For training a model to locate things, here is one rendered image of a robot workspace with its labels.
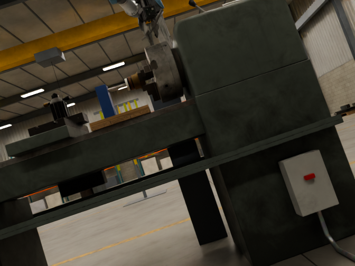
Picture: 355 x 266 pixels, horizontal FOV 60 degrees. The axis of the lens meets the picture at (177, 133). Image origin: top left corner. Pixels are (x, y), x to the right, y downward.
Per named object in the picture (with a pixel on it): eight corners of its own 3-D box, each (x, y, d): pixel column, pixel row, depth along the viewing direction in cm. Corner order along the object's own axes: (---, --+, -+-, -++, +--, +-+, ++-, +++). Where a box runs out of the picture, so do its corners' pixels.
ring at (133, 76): (142, 73, 177) (127, 78, 176) (140, 68, 167) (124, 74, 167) (147, 88, 176) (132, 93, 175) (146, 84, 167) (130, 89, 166)
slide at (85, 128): (89, 133, 191) (87, 126, 192) (66, 125, 149) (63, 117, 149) (61, 142, 190) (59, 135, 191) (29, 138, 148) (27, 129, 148)
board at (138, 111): (153, 120, 188) (151, 114, 188) (150, 112, 152) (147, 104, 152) (106, 136, 186) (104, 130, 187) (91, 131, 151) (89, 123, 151)
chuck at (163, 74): (175, 98, 190) (159, 48, 186) (179, 97, 159) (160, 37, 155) (161, 103, 189) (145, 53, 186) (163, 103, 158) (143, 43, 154)
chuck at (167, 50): (180, 96, 190) (164, 46, 186) (186, 95, 159) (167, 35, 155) (175, 98, 190) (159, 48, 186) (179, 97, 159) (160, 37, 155)
